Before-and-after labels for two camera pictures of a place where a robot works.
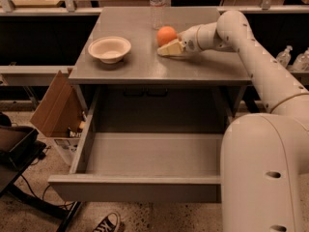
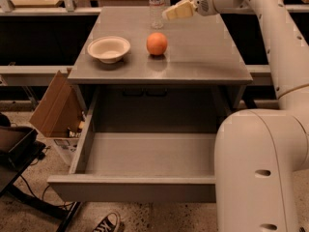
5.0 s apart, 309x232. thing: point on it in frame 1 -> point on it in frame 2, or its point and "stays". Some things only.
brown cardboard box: [60, 113] stays
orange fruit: [165, 35] -> [156, 43]
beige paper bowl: [109, 49] stays
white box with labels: [66, 146] stays
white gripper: [189, 39] -> [202, 1]
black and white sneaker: [110, 223] stays
